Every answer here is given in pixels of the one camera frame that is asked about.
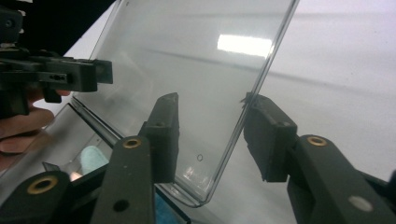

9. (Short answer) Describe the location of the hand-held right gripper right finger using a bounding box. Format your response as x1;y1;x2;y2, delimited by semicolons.
242;91;298;183

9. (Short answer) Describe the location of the clear grey compartment box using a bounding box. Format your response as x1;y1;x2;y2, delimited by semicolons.
0;0;302;224

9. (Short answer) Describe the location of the black curtain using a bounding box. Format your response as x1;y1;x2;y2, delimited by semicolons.
18;0;117;57

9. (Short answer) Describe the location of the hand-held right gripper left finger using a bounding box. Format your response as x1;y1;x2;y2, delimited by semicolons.
138;91;180;184

